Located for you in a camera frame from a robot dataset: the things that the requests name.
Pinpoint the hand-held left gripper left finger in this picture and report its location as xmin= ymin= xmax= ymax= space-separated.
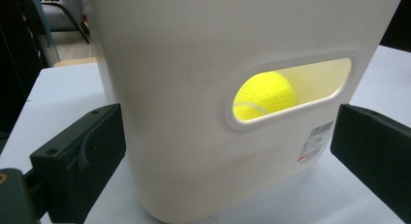
xmin=29 ymin=103 xmax=127 ymax=224

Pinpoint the grey chair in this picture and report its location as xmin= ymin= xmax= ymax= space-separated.
xmin=39 ymin=0 xmax=92 ymax=45

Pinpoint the yellow tennis ball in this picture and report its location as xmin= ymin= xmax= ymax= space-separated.
xmin=232 ymin=71 xmax=298 ymax=122

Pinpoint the white plastic storage bin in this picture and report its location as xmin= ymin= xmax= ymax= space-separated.
xmin=81 ymin=0 xmax=407 ymax=224

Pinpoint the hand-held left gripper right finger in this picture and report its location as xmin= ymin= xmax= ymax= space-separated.
xmin=330 ymin=103 xmax=411 ymax=224

